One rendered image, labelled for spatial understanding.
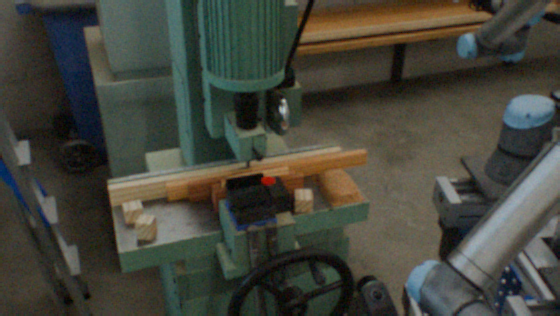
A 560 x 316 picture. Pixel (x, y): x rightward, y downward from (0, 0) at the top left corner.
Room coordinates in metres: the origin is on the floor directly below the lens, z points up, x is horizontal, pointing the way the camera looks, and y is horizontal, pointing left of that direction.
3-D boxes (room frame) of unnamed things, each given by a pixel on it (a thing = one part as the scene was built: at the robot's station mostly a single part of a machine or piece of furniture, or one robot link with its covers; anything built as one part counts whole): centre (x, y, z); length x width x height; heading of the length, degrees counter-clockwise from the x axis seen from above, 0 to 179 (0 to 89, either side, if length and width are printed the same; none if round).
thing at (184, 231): (1.09, 0.09, 0.87); 0.61 x 0.30 x 0.06; 110
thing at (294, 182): (1.12, 0.06, 0.93); 0.22 x 0.01 x 0.06; 110
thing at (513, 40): (1.69, -0.68, 1.12); 0.11 x 0.08 x 0.11; 110
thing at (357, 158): (1.22, 0.03, 0.92); 0.54 x 0.02 x 0.04; 110
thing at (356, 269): (1.16, -0.20, 0.58); 0.12 x 0.08 x 0.08; 20
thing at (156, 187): (1.21, 0.13, 0.93); 0.60 x 0.02 x 0.05; 110
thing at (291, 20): (1.45, 0.02, 1.23); 0.09 x 0.08 x 0.15; 20
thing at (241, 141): (1.22, 0.10, 1.03); 0.14 x 0.07 x 0.09; 20
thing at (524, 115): (1.40, -0.67, 0.98); 0.13 x 0.12 x 0.14; 110
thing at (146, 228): (0.99, 0.31, 0.92); 0.04 x 0.03 x 0.05; 82
